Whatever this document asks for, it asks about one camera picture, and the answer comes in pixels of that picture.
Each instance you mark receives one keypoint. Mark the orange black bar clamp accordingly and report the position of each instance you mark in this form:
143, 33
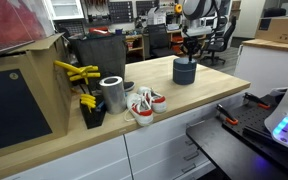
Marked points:
227, 115
255, 100

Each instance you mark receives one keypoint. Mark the blue cup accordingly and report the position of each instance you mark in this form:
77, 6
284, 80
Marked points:
118, 32

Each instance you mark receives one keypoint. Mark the white wall cabinet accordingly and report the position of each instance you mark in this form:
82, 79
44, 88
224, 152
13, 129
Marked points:
64, 9

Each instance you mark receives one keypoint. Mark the silver metal cylinder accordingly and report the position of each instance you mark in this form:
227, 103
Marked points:
113, 96

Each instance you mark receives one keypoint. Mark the wooden workshop shelf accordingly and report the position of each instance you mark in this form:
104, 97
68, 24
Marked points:
134, 43

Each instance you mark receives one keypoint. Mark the red translucent plastic tote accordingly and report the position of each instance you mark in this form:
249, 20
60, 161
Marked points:
10, 23

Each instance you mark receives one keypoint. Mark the black office chair with armrests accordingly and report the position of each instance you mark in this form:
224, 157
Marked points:
219, 41

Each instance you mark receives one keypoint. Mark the dark parts bin rack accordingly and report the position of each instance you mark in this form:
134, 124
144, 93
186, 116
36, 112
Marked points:
120, 11
145, 7

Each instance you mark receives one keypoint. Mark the brown cardboard box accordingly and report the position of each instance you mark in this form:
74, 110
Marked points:
280, 30

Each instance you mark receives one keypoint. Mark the red tool box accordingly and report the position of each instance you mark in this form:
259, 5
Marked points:
99, 31

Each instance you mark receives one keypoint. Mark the black robot mount table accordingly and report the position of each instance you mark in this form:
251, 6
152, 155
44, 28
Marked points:
224, 153

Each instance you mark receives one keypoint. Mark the dark blue cylindrical container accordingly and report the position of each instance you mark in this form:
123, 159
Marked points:
184, 73

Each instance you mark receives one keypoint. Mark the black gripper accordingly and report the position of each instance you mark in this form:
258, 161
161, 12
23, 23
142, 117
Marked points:
191, 44

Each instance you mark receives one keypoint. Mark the white drawer cabinet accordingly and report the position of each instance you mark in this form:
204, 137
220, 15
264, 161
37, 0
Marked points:
157, 143

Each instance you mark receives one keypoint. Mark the white red sneaker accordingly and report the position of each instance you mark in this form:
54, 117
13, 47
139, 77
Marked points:
155, 101
140, 111

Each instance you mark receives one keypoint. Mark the dark slip-on shoe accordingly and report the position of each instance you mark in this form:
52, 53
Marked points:
129, 86

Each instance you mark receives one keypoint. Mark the large cardboard box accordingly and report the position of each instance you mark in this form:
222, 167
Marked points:
24, 100

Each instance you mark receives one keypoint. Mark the white desktop machine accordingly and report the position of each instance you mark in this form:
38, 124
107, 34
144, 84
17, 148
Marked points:
156, 16

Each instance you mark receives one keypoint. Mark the yellow filament spool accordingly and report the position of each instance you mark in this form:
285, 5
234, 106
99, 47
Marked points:
178, 8

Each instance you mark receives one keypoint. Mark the dark grey fabric bin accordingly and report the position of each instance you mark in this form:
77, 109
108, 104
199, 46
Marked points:
100, 53

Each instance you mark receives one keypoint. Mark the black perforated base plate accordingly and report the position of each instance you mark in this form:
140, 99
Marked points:
250, 120

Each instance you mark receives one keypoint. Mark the black hex key holder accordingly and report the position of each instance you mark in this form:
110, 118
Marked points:
94, 116

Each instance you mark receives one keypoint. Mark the white cabinet with wood top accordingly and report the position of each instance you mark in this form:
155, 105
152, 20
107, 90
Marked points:
264, 66

